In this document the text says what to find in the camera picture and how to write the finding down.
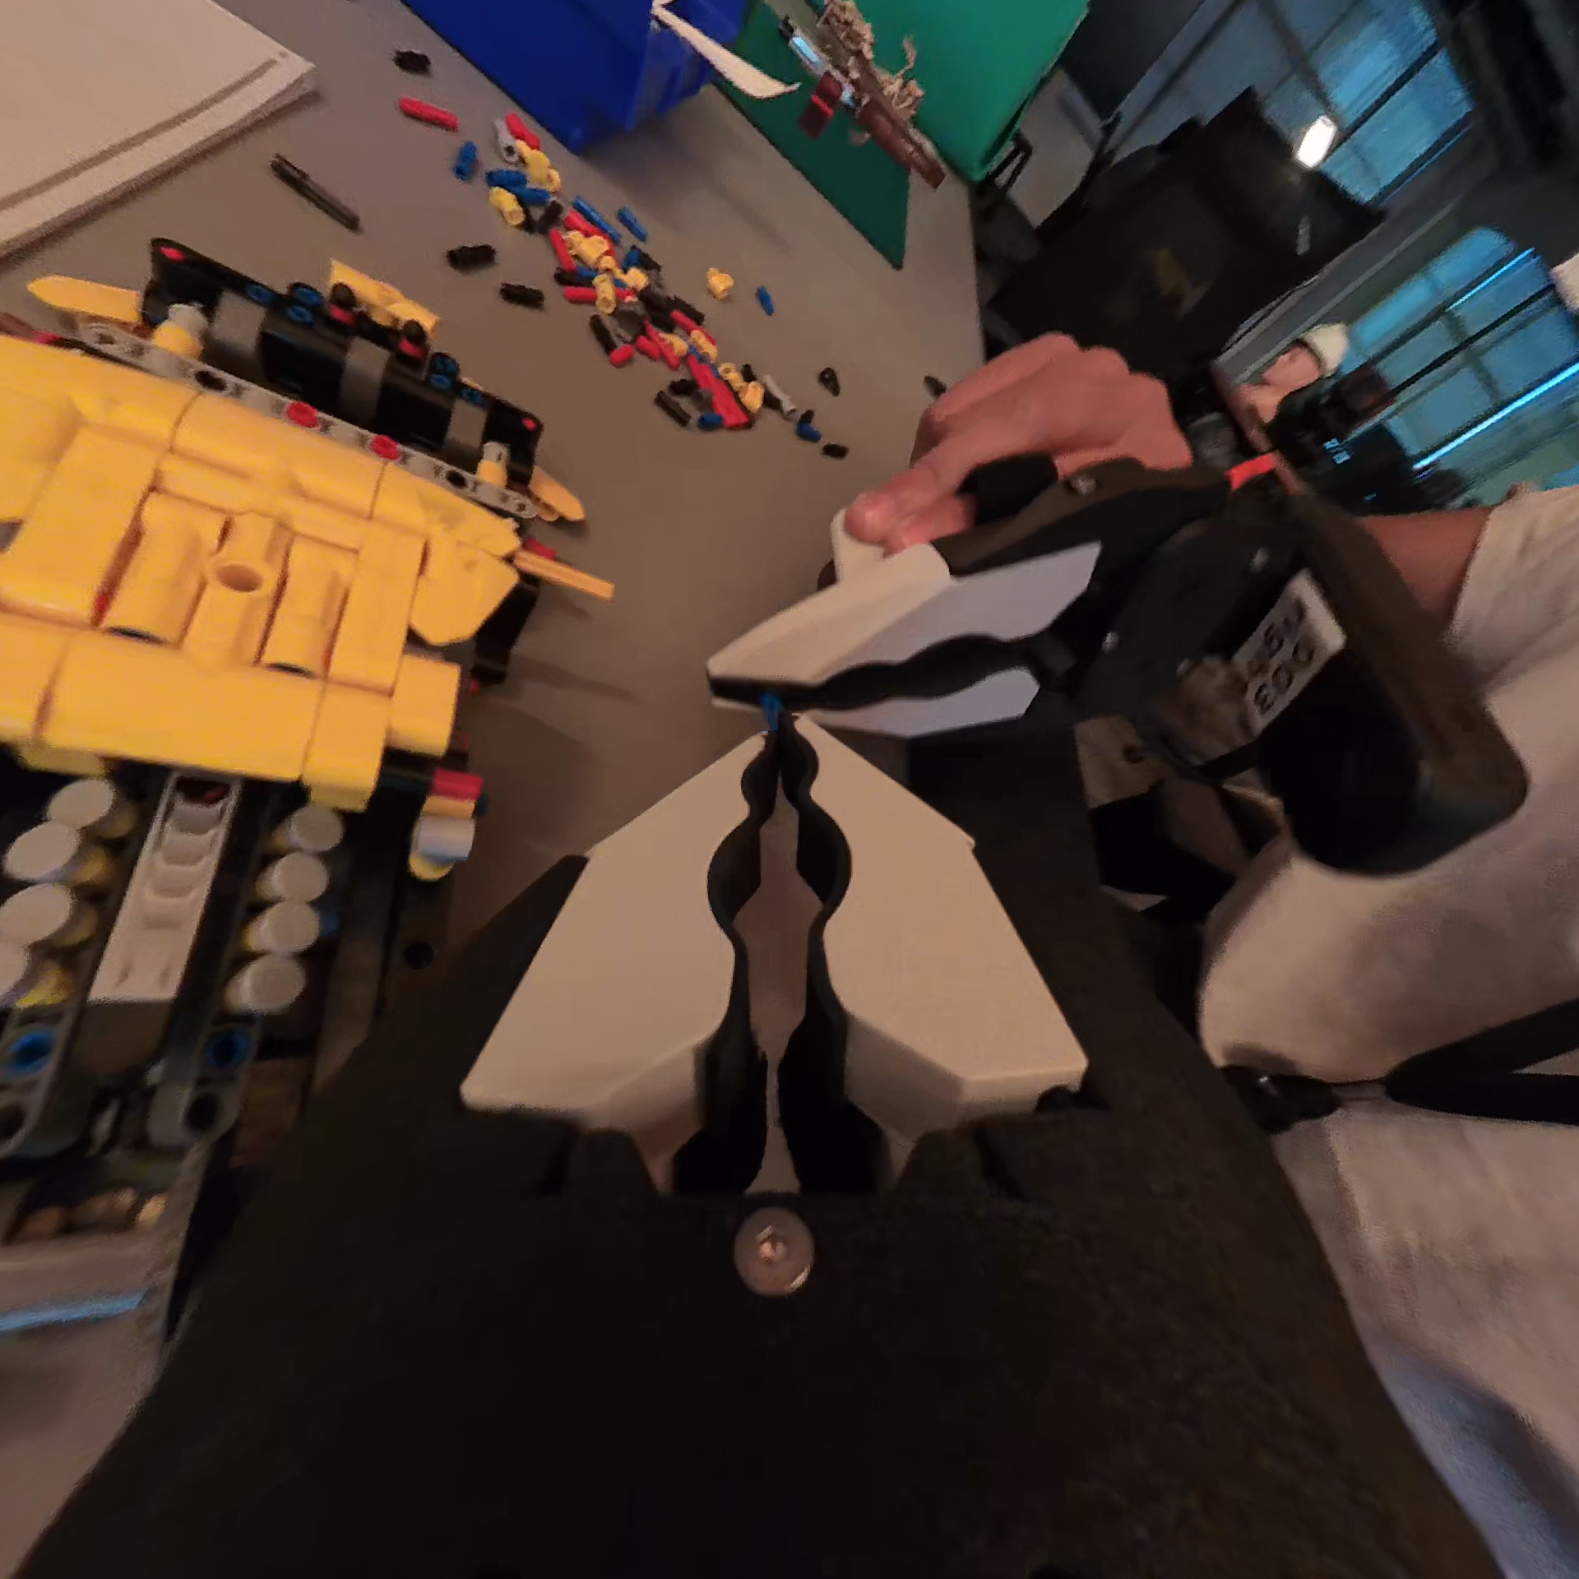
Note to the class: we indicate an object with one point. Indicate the small black yellow toy subassembly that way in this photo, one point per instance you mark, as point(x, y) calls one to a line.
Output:
point(309, 358)

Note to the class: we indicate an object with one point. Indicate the blue plastic bin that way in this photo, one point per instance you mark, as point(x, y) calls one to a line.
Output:
point(556, 63)

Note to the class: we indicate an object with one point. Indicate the blue toy pin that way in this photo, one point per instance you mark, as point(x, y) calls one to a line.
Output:
point(774, 709)

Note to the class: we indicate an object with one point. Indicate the partly built yellow toy car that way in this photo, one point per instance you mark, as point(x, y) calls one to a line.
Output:
point(185, 617)

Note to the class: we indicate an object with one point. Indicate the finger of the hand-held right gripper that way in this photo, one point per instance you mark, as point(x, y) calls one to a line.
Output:
point(939, 709)
point(926, 604)

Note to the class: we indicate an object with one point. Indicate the open instruction booklet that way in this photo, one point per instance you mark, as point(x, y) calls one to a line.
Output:
point(123, 98)

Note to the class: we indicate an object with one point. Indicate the green bin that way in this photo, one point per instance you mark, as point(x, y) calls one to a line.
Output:
point(988, 74)

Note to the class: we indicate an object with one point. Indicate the brown tagged stick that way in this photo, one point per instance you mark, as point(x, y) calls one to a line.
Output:
point(883, 98)

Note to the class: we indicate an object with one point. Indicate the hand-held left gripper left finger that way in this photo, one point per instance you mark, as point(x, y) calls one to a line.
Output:
point(593, 987)

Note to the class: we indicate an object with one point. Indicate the scatter of small colourful toy pieces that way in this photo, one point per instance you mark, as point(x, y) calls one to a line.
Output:
point(618, 284)

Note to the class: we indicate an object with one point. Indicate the person's right hand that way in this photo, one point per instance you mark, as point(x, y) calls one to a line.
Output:
point(1061, 395)

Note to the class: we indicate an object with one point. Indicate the black office chair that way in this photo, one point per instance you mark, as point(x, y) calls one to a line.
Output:
point(1172, 247)

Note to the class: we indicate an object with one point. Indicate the mannequin with white hard hat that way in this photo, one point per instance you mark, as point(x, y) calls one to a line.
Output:
point(1321, 352)

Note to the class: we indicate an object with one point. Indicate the thin dark toy pin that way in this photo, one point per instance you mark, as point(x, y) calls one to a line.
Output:
point(315, 192)

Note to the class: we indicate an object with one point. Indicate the crumpled white paper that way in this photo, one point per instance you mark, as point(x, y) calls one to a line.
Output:
point(729, 55)

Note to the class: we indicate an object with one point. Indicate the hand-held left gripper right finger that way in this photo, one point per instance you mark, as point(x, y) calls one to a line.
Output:
point(963, 974)

